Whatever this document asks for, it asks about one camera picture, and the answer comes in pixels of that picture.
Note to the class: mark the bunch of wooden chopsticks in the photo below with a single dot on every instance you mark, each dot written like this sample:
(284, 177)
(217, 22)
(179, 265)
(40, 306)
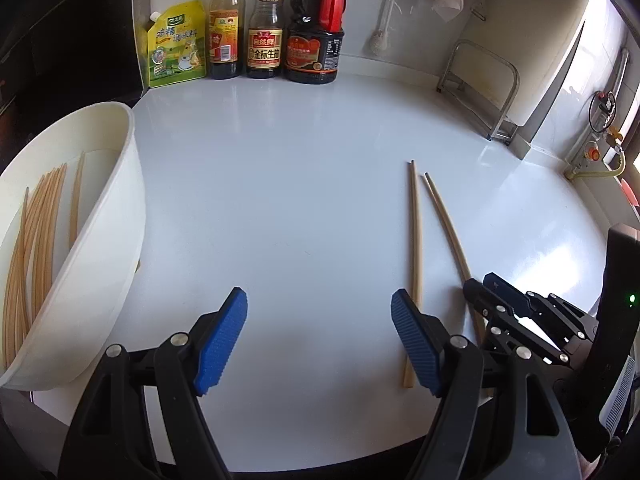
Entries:
(40, 230)

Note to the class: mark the white hanging brush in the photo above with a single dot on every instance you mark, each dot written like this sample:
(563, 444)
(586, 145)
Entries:
(380, 40)

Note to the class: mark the white cutting board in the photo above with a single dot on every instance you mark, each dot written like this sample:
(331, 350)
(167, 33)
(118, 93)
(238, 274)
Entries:
(540, 35)

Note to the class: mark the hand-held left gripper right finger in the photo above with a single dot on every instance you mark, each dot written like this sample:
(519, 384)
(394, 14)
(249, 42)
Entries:
(415, 340)

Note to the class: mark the clear soy sauce bottle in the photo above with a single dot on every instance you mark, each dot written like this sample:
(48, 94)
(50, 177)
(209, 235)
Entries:
(266, 45)

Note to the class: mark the white wall pipe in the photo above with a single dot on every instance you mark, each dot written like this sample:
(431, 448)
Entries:
(620, 70)

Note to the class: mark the white plastic basin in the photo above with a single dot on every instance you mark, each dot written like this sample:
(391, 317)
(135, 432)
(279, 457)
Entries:
(100, 270)

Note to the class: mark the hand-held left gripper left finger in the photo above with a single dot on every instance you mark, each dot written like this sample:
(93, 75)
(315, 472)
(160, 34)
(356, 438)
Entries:
(222, 340)

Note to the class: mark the yellow green seasoning pouch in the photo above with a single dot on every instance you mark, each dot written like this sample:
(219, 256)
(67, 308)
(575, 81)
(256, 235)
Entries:
(175, 50)

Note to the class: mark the metal cutting board rack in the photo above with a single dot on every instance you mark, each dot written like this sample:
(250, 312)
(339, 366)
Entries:
(506, 110)

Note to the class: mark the slim amber vinegar bottle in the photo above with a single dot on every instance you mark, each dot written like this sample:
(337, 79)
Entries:
(225, 40)

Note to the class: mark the gas valve assembly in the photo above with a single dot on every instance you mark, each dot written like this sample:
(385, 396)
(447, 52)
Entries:
(592, 152)

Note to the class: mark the red flat object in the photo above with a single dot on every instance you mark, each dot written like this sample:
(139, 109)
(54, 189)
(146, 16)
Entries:
(631, 192)

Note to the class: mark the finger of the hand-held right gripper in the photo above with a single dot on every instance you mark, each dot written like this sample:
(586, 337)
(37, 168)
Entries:
(505, 290)
(480, 300)

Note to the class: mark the wooden chopstick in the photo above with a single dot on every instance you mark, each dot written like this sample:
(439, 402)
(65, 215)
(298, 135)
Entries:
(447, 225)
(416, 240)

